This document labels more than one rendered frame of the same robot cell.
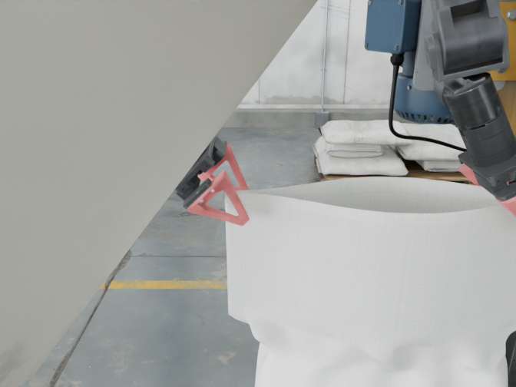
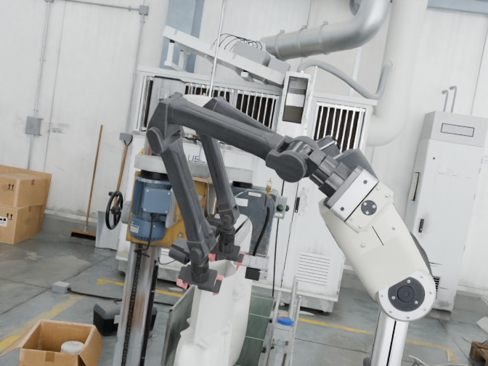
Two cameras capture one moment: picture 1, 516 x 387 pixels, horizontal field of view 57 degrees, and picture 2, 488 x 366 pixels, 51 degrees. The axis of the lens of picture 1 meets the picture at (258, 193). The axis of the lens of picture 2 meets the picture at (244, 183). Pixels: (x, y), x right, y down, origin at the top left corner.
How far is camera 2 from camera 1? 1.74 m
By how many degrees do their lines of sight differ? 82
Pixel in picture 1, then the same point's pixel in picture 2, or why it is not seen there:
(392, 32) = (163, 205)
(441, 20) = (232, 211)
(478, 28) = (237, 213)
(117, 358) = not seen: outside the picture
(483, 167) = (229, 253)
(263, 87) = not seen: outside the picture
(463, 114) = (231, 238)
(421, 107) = (158, 234)
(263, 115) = not seen: outside the picture
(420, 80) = (168, 224)
